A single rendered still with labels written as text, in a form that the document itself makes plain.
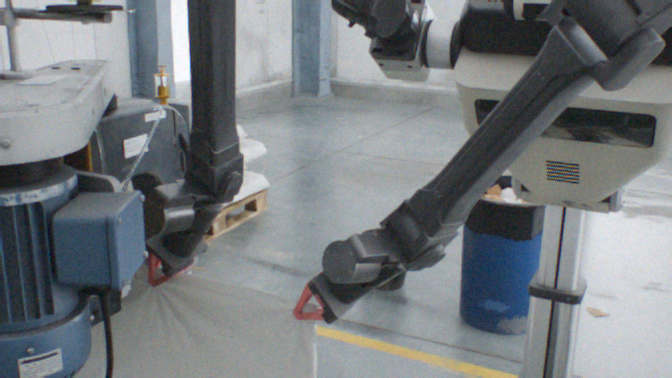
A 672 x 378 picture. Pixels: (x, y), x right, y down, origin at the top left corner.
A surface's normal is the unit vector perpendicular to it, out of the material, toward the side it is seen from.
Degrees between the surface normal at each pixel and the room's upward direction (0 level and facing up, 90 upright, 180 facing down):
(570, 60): 88
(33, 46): 90
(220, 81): 111
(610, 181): 130
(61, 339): 91
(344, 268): 74
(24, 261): 90
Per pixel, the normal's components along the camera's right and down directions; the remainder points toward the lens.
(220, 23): 0.70, 0.53
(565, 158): -0.35, 0.80
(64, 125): 0.94, 0.11
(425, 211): -0.79, 0.11
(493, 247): -0.50, 0.28
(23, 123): 0.63, 0.25
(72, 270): -0.03, 0.28
